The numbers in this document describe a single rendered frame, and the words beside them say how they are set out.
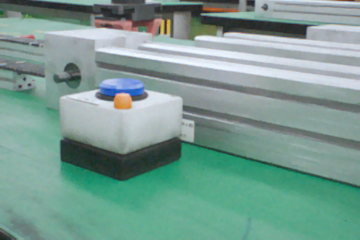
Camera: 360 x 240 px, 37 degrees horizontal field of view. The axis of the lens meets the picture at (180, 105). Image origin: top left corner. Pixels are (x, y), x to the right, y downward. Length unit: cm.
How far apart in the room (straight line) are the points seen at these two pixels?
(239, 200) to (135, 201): 8
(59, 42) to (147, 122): 24
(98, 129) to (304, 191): 18
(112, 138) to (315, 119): 17
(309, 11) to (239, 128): 186
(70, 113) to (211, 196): 15
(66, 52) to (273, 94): 27
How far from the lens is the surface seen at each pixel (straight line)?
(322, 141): 48
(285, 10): 241
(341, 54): 67
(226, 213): 40
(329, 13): 232
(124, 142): 44
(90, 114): 46
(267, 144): 50
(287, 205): 42
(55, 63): 68
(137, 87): 47
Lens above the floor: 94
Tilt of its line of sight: 13 degrees down
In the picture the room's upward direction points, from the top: 2 degrees clockwise
